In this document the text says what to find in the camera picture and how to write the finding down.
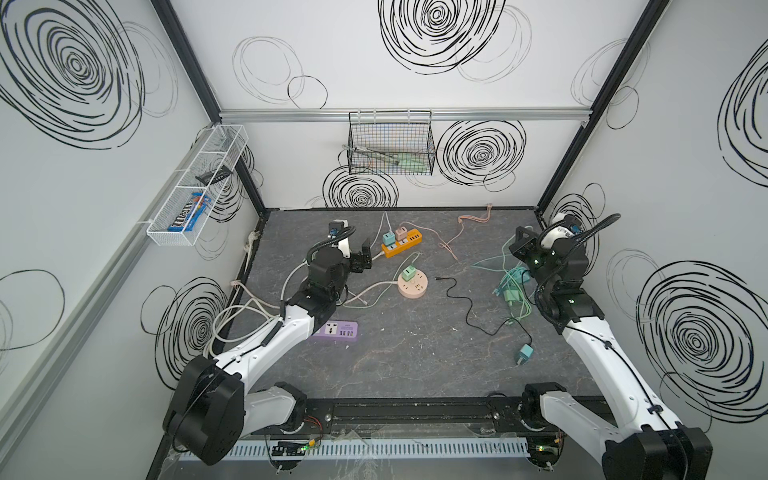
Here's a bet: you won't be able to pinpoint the teal charger with white cable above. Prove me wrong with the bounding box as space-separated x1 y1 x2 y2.
368 211 396 269

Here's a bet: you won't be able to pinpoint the orange power strip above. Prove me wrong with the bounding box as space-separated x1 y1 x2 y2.
385 229 422 258

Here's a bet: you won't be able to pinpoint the round pink power strip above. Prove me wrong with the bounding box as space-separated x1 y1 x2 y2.
397 269 428 300

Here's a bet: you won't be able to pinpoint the pink charger cable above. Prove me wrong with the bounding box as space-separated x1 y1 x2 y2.
407 203 494 262

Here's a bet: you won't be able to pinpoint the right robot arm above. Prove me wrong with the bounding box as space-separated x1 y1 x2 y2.
509 218 713 479

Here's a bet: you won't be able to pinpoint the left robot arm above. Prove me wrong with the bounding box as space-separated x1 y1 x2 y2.
163 227 373 465

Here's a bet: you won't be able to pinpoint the purple power strip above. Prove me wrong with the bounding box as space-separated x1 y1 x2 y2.
311 320 359 342

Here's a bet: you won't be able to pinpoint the green cloth in basket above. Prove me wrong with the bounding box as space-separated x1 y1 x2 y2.
395 152 432 175

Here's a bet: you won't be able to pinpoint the metal tongs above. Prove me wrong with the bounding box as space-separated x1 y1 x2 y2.
343 145 400 165

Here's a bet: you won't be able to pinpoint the black remote control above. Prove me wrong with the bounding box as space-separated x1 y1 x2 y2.
195 165 232 186

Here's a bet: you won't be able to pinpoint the blue candy pack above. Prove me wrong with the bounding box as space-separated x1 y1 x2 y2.
167 192 210 232

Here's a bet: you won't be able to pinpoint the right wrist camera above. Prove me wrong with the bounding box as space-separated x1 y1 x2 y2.
538 213 584 250

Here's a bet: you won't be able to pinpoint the black thin cable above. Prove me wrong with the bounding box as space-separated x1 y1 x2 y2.
434 275 535 349

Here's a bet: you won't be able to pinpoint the black wire basket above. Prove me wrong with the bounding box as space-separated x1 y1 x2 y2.
344 119 437 176

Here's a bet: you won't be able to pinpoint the white power cords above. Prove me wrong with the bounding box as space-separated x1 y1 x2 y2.
202 230 400 373

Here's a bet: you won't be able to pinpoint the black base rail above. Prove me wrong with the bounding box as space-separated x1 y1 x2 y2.
239 392 649 436

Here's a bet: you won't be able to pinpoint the white wire shelf basket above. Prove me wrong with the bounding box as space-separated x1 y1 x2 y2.
146 124 248 247

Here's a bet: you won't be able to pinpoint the aluminium wall rail back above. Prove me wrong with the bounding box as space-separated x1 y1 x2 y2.
220 107 592 123

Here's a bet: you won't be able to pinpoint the aluminium wall rail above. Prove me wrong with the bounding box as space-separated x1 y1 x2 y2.
220 107 592 123
1 111 210 447

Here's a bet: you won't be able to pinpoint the white slotted cable duct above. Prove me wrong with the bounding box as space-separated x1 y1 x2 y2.
226 437 530 461

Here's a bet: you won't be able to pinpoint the aluminium wall rail left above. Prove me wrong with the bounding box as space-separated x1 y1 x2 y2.
1 111 210 447

